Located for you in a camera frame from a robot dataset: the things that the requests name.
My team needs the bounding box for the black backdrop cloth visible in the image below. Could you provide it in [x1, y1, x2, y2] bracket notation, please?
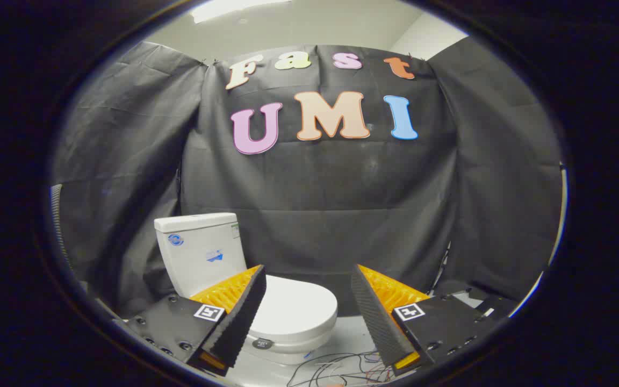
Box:
[52, 37, 564, 318]

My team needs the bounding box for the white toilet lid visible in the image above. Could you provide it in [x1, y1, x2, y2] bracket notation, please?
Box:
[249, 275, 339, 340]

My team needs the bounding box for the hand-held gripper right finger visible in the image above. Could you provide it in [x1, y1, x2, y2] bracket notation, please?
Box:
[350, 264, 517, 377]

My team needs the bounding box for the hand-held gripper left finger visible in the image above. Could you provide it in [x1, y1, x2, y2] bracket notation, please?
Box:
[125, 264, 267, 377]

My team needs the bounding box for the grey ribbed hose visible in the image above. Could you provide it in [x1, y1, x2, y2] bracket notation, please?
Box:
[50, 184, 74, 269]

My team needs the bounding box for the tangle of thin cables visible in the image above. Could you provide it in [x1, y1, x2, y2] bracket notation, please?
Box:
[287, 350, 396, 387]

